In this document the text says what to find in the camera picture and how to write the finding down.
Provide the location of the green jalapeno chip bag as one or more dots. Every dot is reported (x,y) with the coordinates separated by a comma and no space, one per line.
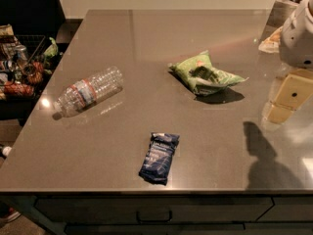
(202,78)

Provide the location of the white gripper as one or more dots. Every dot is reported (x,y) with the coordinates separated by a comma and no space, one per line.
(297,38)

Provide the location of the black wire basket of snacks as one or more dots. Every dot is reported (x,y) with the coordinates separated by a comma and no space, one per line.
(26,63)

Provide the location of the clear plastic water bottle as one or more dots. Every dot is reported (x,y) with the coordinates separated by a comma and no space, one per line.
(87,92)

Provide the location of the white snack packet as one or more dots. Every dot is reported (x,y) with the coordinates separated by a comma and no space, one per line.
(271,44)

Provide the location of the dark blue snack bar wrapper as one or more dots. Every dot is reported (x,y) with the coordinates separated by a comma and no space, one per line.
(158,159)

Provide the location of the black drawer handle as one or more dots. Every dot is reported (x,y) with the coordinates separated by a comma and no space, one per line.
(153,217)

